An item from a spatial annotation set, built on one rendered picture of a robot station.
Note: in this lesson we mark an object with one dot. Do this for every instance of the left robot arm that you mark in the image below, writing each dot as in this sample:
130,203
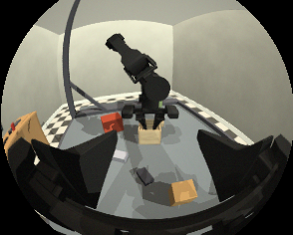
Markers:
136,64

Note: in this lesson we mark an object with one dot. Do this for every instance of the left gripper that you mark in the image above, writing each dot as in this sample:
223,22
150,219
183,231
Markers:
150,107

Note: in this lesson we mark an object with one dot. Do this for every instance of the orange-red block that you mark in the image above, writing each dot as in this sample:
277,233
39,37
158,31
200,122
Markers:
112,122

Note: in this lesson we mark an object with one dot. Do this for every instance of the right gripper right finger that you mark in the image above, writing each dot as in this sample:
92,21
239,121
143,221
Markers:
228,161

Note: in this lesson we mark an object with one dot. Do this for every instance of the small white block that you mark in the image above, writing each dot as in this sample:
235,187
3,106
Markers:
120,156

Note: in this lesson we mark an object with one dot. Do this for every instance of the tan cardboard box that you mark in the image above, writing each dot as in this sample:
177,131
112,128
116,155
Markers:
181,192

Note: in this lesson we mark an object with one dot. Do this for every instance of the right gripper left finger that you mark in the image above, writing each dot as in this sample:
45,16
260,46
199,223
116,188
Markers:
84,166

